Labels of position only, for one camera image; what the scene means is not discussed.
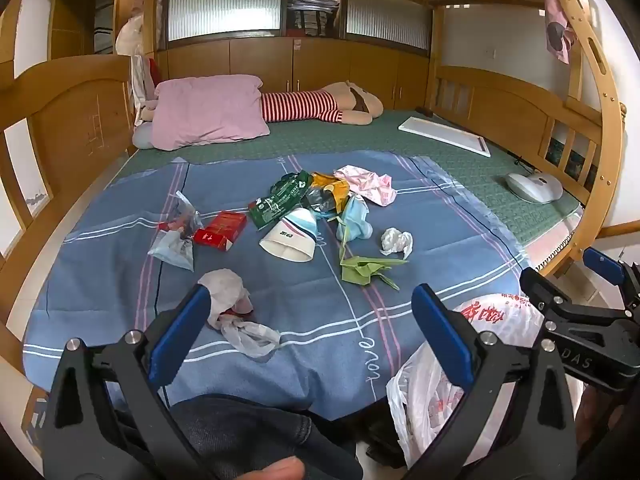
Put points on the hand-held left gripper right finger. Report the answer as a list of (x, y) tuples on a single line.
[(442, 331)]

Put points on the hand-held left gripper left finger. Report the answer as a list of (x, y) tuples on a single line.
[(184, 326)]

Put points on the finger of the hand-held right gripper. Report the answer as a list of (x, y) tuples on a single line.
[(602, 262), (537, 285)]

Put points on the white red-printed plastic bag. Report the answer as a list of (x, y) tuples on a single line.
[(422, 410)]

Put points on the green white-label snack packet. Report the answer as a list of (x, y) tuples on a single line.
[(272, 210)]

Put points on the person's left hand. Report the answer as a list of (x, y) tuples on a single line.
[(275, 471)]

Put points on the white crumpled bag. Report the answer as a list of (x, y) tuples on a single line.
[(225, 290)]

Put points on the crumpled clear plastic bag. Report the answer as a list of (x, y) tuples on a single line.
[(250, 337)]

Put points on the pale blue wrapper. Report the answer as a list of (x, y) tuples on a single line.
[(172, 252)]

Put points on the white oval device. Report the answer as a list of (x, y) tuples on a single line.
[(532, 187)]

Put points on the small crumpled white tissue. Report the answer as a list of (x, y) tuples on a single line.
[(396, 242)]

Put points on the green folded paper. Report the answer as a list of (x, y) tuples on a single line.
[(362, 269)]

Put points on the red cardboard box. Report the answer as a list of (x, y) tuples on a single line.
[(220, 230)]

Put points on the clear bag with red bits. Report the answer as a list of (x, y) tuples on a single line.
[(182, 217)]

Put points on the blue striped blanket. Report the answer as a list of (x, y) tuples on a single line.
[(300, 310)]

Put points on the wooden bunk ladder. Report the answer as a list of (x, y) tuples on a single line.
[(607, 125)]

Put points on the white paper cup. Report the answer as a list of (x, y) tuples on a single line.
[(292, 240)]

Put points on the light blue plastic bag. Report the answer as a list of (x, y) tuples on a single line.
[(355, 217)]

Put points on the pink crumpled wrapper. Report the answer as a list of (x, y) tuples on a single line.
[(367, 182)]

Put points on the white flat board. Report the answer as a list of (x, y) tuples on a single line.
[(445, 135)]

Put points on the dark green snack packet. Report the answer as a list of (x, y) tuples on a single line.
[(295, 184)]

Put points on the orange foil snack packet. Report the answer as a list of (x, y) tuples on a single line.
[(330, 187)]

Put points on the pink pillow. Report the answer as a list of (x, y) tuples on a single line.
[(210, 110)]

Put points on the pink hanging cloth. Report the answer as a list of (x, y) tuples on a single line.
[(560, 25)]

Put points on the striped hanging cloth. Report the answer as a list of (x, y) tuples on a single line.
[(142, 85)]

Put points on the red striped plush doll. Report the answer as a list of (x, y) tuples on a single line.
[(300, 105)]

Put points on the white hanging plastic bag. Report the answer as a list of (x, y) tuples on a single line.
[(129, 35)]

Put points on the ribbed glass panel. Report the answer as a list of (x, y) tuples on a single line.
[(387, 15), (222, 10)]

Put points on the stack of stored bags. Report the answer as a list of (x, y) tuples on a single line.
[(312, 7)]

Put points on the wooden bunk bed frame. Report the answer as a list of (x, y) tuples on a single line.
[(75, 105)]

